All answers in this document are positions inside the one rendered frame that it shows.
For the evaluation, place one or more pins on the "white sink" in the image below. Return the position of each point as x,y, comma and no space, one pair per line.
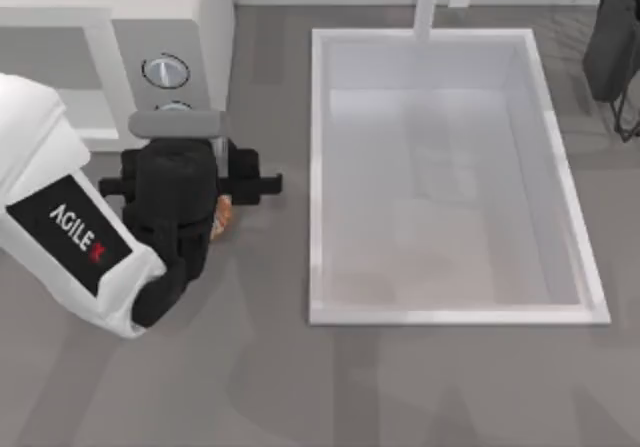
440,177

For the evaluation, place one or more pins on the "small silver microwave knob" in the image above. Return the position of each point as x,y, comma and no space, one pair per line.
174,106

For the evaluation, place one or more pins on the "brown bread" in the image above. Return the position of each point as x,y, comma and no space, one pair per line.
223,219

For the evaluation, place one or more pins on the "large silver microwave knob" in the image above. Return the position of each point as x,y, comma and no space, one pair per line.
165,70

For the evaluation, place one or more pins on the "pale microwave oven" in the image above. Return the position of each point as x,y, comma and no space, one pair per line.
210,7

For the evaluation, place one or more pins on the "tall white tap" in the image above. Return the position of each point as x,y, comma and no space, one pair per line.
425,2

